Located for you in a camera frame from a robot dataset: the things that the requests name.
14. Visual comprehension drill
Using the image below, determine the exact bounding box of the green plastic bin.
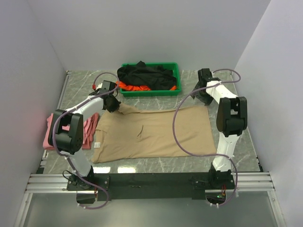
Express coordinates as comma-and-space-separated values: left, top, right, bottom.
120, 62, 182, 97

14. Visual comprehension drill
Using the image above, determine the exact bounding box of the black t shirt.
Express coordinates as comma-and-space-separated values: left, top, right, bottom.
117, 61, 177, 91

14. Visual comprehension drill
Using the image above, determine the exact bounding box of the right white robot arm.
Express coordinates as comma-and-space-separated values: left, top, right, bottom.
191, 68, 248, 189

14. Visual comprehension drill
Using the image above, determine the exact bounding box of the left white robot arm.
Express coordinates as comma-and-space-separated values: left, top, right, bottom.
48, 80, 120, 191

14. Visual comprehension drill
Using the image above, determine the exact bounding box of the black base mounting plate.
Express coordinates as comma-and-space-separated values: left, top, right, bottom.
67, 172, 236, 201

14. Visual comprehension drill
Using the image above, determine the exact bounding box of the light pink folded t shirt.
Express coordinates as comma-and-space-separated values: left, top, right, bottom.
43, 113, 71, 150

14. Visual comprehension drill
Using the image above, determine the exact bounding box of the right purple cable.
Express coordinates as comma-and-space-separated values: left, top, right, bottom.
172, 68, 241, 207

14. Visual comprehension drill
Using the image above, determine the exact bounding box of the beige t shirt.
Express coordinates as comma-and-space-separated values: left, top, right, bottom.
91, 104, 216, 164

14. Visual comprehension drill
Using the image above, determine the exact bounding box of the aluminium rail frame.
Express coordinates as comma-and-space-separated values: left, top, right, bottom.
14, 70, 285, 227

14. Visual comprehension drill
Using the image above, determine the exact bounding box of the orange t shirt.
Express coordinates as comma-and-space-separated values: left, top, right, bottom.
116, 80, 177, 92

